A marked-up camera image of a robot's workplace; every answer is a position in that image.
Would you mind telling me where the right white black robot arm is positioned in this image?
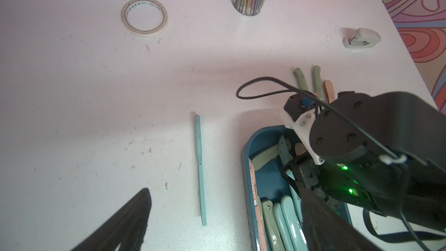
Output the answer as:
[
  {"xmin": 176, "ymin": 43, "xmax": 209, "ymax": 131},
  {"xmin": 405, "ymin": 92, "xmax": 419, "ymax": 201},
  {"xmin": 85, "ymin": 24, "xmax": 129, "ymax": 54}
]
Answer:
[{"xmin": 282, "ymin": 92, "xmax": 446, "ymax": 232}]

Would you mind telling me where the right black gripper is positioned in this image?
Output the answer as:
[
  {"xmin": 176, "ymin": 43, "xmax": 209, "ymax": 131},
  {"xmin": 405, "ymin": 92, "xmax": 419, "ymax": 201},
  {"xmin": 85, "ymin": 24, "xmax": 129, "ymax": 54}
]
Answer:
[{"xmin": 280, "ymin": 153, "xmax": 349, "ymax": 213}]

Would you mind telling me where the dark teal storage tray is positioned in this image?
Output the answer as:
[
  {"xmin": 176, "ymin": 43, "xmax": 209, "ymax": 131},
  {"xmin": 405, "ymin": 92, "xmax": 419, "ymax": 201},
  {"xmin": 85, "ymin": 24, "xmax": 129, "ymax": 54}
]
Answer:
[{"xmin": 241, "ymin": 124, "xmax": 353, "ymax": 251}]

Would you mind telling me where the masking tape roll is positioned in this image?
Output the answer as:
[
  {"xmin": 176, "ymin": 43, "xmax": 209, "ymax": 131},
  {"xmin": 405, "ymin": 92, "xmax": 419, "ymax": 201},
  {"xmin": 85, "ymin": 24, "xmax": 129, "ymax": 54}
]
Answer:
[{"xmin": 121, "ymin": 0, "xmax": 168, "ymax": 38}]

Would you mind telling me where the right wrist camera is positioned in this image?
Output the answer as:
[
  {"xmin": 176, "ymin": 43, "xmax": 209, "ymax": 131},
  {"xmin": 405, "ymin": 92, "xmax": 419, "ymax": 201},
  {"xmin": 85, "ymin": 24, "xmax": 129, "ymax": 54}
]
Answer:
[{"xmin": 280, "ymin": 94, "xmax": 325, "ymax": 166}]

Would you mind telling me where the small white stapler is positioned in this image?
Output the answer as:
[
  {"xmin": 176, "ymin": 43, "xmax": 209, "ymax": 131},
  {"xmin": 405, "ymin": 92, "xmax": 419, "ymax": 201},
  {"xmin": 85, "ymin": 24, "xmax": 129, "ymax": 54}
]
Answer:
[{"xmin": 342, "ymin": 28, "xmax": 382, "ymax": 50}]

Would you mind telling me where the long pink knife in tray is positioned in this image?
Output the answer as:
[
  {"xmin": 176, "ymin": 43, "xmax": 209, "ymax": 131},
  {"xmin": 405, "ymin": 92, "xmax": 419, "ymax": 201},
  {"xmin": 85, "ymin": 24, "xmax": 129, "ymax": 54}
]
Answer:
[{"xmin": 248, "ymin": 159, "xmax": 268, "ymax": 251}]

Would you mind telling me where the teal knife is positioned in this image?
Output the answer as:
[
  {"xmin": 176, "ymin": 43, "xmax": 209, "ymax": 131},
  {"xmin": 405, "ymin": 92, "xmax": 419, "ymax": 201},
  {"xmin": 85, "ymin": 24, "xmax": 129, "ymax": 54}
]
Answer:
[{"xmin": 194, "ymin": 114, "xmax": 207, "ymax": 227}]

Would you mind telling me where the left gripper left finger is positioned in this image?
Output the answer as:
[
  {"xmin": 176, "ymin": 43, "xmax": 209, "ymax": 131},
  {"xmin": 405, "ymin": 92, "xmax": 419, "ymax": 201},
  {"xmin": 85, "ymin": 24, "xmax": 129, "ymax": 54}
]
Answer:
[{"xmin": 74, "ymin": 188, "xmax": 152, "ymax": 251}]

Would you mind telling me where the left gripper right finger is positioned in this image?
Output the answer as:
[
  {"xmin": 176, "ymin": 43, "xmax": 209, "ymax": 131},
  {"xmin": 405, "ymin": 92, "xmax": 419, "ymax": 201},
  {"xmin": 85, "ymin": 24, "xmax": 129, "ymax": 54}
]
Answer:
[{"xmin": 300, "ymin": 188, "xmax": 379, "ymax": 251}]

